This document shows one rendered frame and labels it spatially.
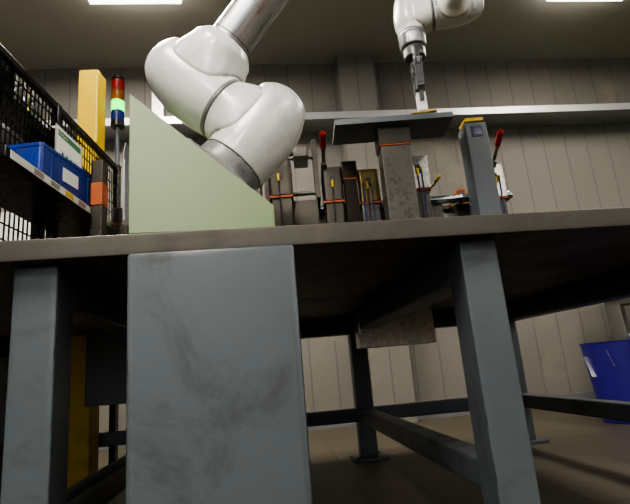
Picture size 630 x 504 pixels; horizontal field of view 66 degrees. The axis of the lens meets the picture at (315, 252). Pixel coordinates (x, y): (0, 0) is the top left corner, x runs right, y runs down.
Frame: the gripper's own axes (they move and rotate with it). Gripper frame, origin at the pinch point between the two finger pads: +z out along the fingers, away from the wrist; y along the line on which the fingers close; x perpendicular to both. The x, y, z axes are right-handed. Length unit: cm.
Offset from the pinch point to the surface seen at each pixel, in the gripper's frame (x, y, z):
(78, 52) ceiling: 232, 164, -178
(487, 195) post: -14.7, -3.0, 35.2
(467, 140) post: -11.6, -3.3, 16.7
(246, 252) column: 45, -63, 60
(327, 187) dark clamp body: 33.8, 3.0, 23.9
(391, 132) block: 11.6, -7.2, 12.5
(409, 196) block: 8.7, -6.3, 33.7
